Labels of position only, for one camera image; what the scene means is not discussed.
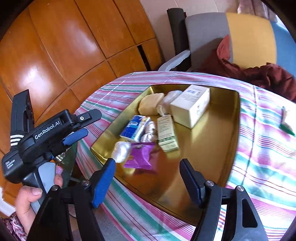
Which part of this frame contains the grey yellow blue chair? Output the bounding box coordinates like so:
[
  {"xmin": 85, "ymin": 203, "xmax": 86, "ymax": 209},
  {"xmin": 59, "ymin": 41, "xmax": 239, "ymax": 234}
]
[{"xmin": 185, "ymin": 12, "xmax": 296, "ymax": 72}]

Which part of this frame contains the maroon jacket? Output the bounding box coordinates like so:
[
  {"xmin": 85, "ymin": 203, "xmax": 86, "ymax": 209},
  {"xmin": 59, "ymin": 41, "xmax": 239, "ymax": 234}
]
[{"xmin": 196, "ymin": 50, "xmax": 296, "ymax": 102}]

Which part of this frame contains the beige curtain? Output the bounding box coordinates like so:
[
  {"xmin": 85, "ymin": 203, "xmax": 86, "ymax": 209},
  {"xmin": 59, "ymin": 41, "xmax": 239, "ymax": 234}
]
[{"xmin": 238, "ymin": 0, "xmax": 277, "ymax": 21}]

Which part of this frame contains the green beige box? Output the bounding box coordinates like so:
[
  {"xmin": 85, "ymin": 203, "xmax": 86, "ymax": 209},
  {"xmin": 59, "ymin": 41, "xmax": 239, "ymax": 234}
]
[{"xmin": 157, "ymin": 114, "xmax": 179, "ymax": 153}]

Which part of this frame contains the white plastic bag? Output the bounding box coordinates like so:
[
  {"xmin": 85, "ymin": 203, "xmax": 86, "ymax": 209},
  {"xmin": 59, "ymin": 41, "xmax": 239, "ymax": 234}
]
[{"xmin": 112, "ymin": 141, "xmax": 132, "ymax": 164}]

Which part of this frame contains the white chair armrest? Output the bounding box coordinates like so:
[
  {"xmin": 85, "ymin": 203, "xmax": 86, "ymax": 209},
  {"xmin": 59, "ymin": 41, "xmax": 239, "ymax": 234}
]
[{"xmin": 158, "ymin": 49, "xmax": 191, "ymax": 71}]

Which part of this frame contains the gold tray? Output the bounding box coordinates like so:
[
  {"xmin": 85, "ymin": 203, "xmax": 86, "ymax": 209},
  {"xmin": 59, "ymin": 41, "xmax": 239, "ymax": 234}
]
[{"xmin": 90, "ymin": 84, "xmax": 241, "ymax": 226}]

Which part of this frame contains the blue tissue pack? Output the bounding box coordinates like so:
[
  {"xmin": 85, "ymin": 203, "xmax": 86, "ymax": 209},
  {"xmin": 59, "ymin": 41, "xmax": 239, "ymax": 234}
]
[{"xmin": 120, "ymin": 115, "xmax": 151, "ymax": 142}]

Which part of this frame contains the pink cloth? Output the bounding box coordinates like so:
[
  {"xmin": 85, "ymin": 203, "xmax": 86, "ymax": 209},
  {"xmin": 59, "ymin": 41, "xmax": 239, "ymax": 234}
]
[{"xmin": 217, "ymin": 35, "xmax": 233, "ymax": 63}]

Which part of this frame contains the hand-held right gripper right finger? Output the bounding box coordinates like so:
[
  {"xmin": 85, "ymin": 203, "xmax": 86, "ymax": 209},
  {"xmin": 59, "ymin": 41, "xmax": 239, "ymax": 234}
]
[{"xmin": 179, "ymin": 158, "xmax": 266, "ymax": 241}]

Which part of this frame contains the green white pen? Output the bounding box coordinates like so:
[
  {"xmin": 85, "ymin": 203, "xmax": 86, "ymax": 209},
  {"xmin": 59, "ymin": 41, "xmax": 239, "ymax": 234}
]
[{"xmin": 280, "ymin": 106, "xmax": 296, "ymax": 137}]

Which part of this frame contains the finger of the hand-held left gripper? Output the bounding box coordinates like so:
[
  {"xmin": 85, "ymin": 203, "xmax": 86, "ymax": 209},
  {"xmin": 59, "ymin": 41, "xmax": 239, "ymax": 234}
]
[
  {"xmin": 70, "ymin": 108, "xmax": 102, "ymax": 129},
  {"xmin": 62, "ymin": 128, "xmax": 89, "ymax": 146}
]

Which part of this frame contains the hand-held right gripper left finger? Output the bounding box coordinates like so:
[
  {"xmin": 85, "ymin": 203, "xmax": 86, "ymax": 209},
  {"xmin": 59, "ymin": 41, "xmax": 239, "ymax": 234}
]
[{"xmin": 26, "ymin": 158, "xmax": 116, "ymax": 241}]

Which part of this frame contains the person's left hand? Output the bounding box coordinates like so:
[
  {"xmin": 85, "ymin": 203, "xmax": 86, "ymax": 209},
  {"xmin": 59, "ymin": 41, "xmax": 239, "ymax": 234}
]
[{"xmin": 15, "ymin": 174, "xmax": 63, "ymax": 234}]

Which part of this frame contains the white cloth ball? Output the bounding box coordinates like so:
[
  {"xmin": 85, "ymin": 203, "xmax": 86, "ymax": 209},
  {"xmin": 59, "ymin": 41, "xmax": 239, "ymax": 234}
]
[{"xmin": 157, "ymin": 90, "xmax": 183, "ymax": 115}]

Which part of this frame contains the striped table cloth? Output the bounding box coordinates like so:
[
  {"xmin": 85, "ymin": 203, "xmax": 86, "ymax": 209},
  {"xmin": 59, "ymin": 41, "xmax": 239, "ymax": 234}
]
[{"xmin": 74, "ymin": 71, "xmax": 296, "ymax": 241}]

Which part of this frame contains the white box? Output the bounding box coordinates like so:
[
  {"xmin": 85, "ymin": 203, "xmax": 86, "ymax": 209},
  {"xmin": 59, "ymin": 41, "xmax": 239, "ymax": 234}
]
[{"xmin": 169, "ymin": 85, "xmax": 211, "ymax": 129}]

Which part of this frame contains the yellow cloth pack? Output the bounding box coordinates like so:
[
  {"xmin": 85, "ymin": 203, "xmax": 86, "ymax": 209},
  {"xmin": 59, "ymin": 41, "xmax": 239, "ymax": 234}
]
[{"xmin": 138, "ymin": 93, "xmax": 165, "ymax": 115}]

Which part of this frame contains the purple packet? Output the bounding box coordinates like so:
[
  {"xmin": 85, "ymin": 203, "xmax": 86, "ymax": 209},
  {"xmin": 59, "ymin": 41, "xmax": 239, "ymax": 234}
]
[{"xmin": 124, "ymin": 142, "xmax": 158, "ymax": 174}]

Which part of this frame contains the wooden wardrobe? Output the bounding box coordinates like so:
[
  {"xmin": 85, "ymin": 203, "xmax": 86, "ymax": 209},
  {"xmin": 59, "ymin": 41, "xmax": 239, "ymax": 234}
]
[{"xmin": 0, "ymin": 0, "xmax": 162, "ymax": 209}]

